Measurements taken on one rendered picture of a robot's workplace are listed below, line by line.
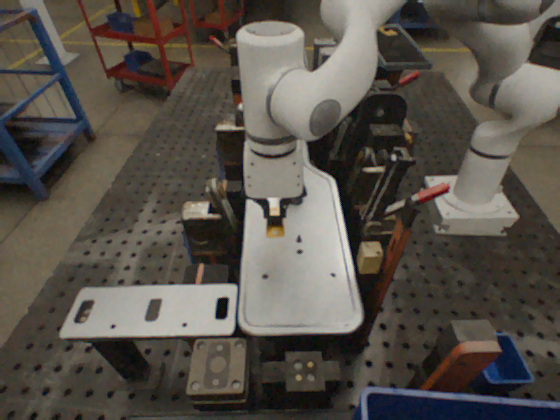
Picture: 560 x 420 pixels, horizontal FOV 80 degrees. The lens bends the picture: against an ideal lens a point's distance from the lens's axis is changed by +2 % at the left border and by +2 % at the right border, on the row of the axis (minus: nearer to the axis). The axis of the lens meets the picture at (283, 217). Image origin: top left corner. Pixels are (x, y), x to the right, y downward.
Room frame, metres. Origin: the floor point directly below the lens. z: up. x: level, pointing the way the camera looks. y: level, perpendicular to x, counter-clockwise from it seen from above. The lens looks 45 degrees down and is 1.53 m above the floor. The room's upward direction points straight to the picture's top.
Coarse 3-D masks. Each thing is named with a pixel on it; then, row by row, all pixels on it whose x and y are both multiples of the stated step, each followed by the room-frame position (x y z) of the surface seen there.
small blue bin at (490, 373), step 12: (504, 336) 0.35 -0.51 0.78; (504, 348) 0.34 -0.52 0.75; (516, 348) 0.32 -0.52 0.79; (504, 360) 0.32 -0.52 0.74; (516, 360) 0.30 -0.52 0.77; (492, 372) 0.30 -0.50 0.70; (504, 372) 0.30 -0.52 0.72; (516, 372) 0.28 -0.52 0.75; (528, 372) 0.27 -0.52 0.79; (480, 384) 0.26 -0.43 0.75; (492, 384) 0.25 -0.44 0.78; (504, 384) 0.25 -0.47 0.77; (516, 384) 0.25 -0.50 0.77
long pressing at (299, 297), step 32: (320, 192) 0.61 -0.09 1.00; (256, 224) 0.50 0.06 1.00; (288, 224) 0.50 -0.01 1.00; (320, 224) 0.50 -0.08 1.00; (256, 256) 0.41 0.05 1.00; (288, 256) 0.41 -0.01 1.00; (320, 256) 0.41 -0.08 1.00; (352, 256) 0.41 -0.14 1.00; (256, 288) 0.34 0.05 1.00; (288, 288) 0.34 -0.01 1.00; (320, 288) 0.34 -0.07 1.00; (352, 288) 0.34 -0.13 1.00; (256, 320) 0.28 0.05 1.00; (288, 320) 0.28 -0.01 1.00; (320, 320) 0.28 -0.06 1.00; (352, 320) 0.27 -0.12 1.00
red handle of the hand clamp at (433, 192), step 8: (440, 184) 0.46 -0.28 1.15; (448, 184) 0.46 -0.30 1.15; (424, 192) 0.46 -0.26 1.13; (432, 192) 0.45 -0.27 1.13; (440, 192) 0.45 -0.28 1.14; (448, 192) 0.45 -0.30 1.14; (416, 200) 0.45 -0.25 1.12; (424, 200) 0.45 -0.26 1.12; (392, 208) 0.46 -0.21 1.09; (400, 208) 0.45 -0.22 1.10; (368, 216) 0.46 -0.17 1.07; (384, 216) 0.45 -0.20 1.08
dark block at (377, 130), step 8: (368, 128) 0.72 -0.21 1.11; (376, 128) 0.71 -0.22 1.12; (384, 128) 0.70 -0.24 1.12; (392, 128) 0.71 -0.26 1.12; (368, 136) 0.71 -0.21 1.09; (376, 136) 0.68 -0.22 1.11; (384, 136) 0.68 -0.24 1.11; (392, 136) 0.68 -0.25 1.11; (400, 136) 0.68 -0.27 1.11; (368, 144) 0.70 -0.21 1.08; (376, 144) 0.68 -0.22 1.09; (384, 144) 0.68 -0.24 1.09; (392, 144) 0.68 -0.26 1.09; (376, 152) 0.68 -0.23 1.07
